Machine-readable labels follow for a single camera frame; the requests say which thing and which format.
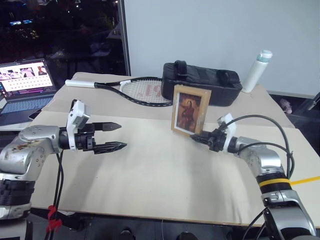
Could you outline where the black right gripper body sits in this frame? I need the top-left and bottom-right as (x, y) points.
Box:
(205, 127), (228, 153)

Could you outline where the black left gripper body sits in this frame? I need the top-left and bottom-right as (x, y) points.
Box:
(74, 123), (97, 153)

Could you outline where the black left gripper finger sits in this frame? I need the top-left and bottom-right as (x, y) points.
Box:
(90, 121), (123, 133)
(93, 141), (128, 155)

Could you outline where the wooden picture frame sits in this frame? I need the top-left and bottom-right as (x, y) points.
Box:
(170, 84), (213, 138)

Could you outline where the black tennis racket white grip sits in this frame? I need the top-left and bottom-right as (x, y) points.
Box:
(64, 76), (176, 108)

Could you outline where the black padded bag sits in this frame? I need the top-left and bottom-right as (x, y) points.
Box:
(160, 59), (244, 108)

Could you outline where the pink plush toy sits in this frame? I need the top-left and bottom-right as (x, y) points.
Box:
(279, 97), (294, 115)

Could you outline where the white bottle mint cap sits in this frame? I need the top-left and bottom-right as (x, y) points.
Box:
(241, 49), (274, 94)

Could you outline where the open laptop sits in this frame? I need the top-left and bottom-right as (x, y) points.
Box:
(0, 58), (59, 127)

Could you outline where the yellow floor tape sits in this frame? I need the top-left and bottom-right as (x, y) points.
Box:
(289, 175), (320, 187)

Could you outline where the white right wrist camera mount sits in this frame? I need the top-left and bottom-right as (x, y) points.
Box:
(216, 112), (238, 152)

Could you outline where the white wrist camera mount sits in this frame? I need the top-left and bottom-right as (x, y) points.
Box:
(216, 112), (238, 152)
(65, 99), (92, 152)

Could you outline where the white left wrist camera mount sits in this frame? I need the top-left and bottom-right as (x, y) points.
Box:
(65, 99), (92, 152)

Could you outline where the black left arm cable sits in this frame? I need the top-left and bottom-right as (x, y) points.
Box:
(48, 149), (66, 240)

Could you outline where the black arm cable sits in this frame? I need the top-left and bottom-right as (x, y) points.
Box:
(48, 149), (66, 240)
(218, 114), (295, 180)

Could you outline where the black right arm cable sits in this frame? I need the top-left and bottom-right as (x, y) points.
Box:
(218, 114), (295, 180)

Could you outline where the red cable tie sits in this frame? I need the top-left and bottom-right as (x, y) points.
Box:
(46, 204), (62, 233)

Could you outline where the grey window frame post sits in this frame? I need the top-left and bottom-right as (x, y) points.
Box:
(116, 0), (132, 77)

